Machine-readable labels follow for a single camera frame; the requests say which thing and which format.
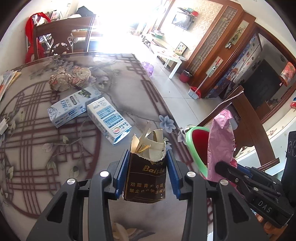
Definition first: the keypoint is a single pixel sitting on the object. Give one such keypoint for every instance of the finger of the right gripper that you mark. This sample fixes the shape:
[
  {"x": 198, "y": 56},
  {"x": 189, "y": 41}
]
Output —
[
  {"x": 258, "y": 176},
  {"x": 243, "y": 182}
]

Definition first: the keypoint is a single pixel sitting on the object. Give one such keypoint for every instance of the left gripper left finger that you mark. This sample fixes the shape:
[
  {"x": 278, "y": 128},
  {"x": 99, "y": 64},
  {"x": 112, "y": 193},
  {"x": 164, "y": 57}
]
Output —
[{"x": 62, "y": 219}]

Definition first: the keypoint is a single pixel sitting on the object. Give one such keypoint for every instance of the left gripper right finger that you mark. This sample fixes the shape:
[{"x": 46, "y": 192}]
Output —
[{"x": 232, "y": 217}]

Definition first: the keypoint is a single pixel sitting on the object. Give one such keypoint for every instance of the pink plastic bag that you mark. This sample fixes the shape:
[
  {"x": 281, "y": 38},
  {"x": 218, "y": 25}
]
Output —
[{"x": 221, "y": 144}]

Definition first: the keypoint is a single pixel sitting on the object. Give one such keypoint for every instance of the brown cigarette pack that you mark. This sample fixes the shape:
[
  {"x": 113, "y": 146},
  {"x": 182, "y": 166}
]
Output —
[{"x": 147, "y": 167}]

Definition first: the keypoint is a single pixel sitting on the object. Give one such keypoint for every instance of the blue white milk carton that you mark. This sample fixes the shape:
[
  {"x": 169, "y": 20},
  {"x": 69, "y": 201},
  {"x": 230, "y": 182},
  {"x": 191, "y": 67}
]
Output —
[{"x": 108, "y": 120}]

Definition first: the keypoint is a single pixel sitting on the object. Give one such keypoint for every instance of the newspaper ball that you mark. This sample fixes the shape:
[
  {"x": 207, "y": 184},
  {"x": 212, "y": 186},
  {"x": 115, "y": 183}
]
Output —
[{"x": 80, "y": 75}]

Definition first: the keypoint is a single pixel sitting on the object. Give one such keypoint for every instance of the red green trash bin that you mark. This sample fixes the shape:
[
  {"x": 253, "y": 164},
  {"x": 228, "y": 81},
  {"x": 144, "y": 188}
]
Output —
[{"x": 197, "y": 143}]

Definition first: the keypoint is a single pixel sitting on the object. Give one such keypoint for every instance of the right hand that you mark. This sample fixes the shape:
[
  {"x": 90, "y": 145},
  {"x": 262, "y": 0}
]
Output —
[{"x": 273, "y": 232}]

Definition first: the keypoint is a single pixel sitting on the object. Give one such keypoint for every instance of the wooden chair near bin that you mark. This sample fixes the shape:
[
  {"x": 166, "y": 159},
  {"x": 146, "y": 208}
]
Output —
[{"x": 250, "y": 131}]

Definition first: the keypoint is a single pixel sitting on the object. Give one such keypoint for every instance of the dustpan with broom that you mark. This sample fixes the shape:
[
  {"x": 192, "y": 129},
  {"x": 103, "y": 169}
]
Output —
[{"x": 194, "y": 92}]

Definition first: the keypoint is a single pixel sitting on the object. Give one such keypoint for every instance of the white usb charger plug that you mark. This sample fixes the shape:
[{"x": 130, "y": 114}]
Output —
[{"x": 3, "y": 126}]

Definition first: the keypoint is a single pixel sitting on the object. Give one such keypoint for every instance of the red small waste bin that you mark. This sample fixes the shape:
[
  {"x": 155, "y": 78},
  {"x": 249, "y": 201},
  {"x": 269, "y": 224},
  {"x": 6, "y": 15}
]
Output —
[{"x": 185, "y": 76}]

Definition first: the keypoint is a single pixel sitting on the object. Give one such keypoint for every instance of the crumpled paper ball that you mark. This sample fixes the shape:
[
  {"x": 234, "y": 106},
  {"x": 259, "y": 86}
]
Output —
[{"x": 60, "y": 82}]

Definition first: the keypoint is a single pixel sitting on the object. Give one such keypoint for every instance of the purple plastic stool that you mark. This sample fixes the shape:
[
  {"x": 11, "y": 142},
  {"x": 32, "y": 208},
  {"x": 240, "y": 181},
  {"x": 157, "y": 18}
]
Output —
[{"x": 148, "y": 67}]

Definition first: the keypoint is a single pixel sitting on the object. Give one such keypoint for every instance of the white coffee table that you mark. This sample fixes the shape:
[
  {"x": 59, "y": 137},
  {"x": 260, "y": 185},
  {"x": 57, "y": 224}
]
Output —
[{"x": 161, "y": 49}]

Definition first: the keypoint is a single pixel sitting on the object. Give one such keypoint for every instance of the stack of magazines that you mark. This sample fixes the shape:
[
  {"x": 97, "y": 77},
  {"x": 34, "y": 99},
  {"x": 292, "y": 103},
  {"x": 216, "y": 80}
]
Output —
[{"x": 7, "y": 80}]

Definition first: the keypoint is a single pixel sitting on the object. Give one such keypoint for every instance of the wooden chair far side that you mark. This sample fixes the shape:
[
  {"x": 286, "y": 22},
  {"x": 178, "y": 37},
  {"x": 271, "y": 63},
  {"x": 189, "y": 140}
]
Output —
[{"x": 60, "y": 32}]

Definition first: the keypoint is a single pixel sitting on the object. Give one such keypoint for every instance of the red bag on chair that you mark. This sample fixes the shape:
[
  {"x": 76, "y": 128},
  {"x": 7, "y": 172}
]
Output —
[{"x": 29, "y": 31}]

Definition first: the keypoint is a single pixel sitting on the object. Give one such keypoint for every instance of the wall television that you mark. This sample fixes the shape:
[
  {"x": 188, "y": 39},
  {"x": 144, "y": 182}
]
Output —
[{"x": 184, "y": 18}]

